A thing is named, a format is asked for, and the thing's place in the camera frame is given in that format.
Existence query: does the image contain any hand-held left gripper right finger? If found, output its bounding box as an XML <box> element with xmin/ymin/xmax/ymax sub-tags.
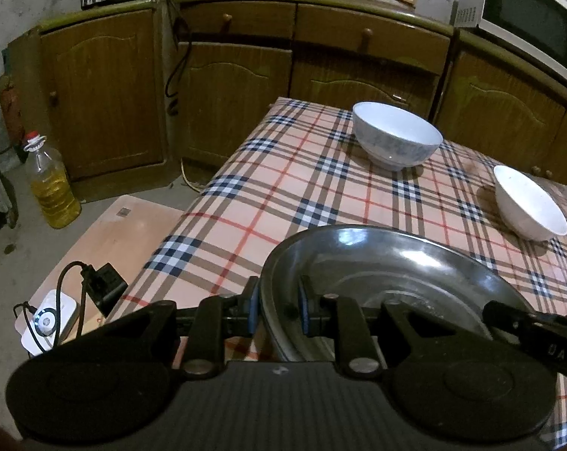
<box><xmin>297</xmin><ymin>274</ymin><xmax>458</xmax><ymax>380</ymax></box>

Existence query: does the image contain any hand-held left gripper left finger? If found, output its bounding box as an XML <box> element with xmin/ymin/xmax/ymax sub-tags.
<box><xmin>106</xmin><ymin>275</ymin><xmax>261</xmax><ymax>380</ymax></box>

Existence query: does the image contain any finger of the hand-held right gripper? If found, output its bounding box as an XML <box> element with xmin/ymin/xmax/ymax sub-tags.
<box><xmin>482</xmin><ymin>300</ymin><xmax>567</xmax><ymax>377</ymax></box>

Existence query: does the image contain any small steel bowl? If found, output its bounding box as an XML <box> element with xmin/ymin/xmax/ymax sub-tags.
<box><xmin>259</xmin><ymin>224</ymin><xmax>534</xmax><ymax>363</ymax></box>

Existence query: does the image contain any wide white bowl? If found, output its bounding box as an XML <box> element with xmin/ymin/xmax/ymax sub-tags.
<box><xmin>493</xmin><ymin>165</ymin><xmax>567</xmax><ymax>242</ymax></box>

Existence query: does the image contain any small patterned white bowl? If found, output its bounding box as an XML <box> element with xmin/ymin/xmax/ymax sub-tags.
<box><xmin>352</xmin><ymin>101</ymin><xmax>443</xmax><ymax>172</ymax></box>

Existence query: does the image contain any plaid tablecloth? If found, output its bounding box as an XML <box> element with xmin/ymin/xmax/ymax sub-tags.
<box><xmin>106</xmin><ymin>97</ymin><xmax>567</xmax><ymax>416</ymax></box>

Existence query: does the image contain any black power adapter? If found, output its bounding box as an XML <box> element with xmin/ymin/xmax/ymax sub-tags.
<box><xmin>80</xmin><ymin>263</ymin><xmax>128</xmax><ymax>316</ymax></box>

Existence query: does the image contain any light wooden board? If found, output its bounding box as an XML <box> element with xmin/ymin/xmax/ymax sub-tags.
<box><xmin>11</xmin><ymin>192</ymin><xmax>186</xmax><ymax>355</ymax></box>

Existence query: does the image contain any white charger box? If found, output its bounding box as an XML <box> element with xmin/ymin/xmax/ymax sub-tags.
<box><xmin>19</xmin><ymin>289</ymin><xmax>80</xmax><ymax>357</ymax></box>

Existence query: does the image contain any cooking oil bottle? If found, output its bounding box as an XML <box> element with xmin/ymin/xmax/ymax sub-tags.
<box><xmin>23</xmin><ymin>130</ymin><xmax>83</xmax><ymax>230</ymax></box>

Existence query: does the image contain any brown wooden kitchen cabinet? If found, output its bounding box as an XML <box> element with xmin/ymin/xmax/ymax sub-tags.
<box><xmin>6</xmin><ymin>0</ymin><xmax>567</xmax><ymax>217</ymax></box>

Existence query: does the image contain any grey metal rack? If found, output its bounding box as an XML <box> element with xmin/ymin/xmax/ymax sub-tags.
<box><xmin>0</xmin><ymin>138</ymin><xmax>20</xmax><ymax>233</ymax></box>

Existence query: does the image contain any rusty red cylinder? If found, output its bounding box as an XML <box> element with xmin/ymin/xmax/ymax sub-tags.
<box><xmin>0</xmin><ymin>54</ymin><xmax>27</xmax><ymax>151</ymax></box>

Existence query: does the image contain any white microwave oven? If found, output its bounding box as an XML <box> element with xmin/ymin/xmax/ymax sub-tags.
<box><xmin>450</xmin><ymin>0</ymin><xmax>567</xmax><ymax>86</ymax></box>

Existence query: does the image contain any yellow hose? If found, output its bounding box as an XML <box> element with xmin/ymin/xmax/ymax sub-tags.
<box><xmin>179</xmin><ymin>157</ymin><xmax>204</xmax><ymax>194</ymax></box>

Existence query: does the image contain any thin black cable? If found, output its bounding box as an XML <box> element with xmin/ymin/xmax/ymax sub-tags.
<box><xmin>12</xmin><ymin>260</ymin><xmax>99</xmax><ymax>341</ymax></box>

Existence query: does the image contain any black cooker power cord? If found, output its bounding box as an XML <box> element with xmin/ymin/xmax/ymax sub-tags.
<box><xmin>164</xmin><ymin>0</ymin><xmax>193</xmax><ymax>116</ymax></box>

